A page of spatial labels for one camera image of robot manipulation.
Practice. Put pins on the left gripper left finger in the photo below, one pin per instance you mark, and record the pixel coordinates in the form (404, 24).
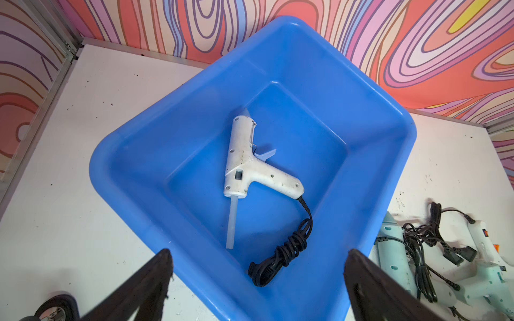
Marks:
(142, 296)

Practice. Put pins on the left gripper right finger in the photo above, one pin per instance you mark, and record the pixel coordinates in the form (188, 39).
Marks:
(376, 296)

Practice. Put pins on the mint green glue gun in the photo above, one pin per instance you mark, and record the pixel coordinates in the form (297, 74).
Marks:
(393, 254)
(489, 284)

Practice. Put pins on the white glue gun blue trigger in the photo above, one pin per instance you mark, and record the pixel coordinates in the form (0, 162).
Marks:
(244, 167)

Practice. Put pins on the white glue gun orange trigger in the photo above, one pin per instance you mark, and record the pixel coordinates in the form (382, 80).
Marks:
(485, 247)

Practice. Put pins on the blue plastic storage box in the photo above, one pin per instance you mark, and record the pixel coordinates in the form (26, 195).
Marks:
(333, 128)

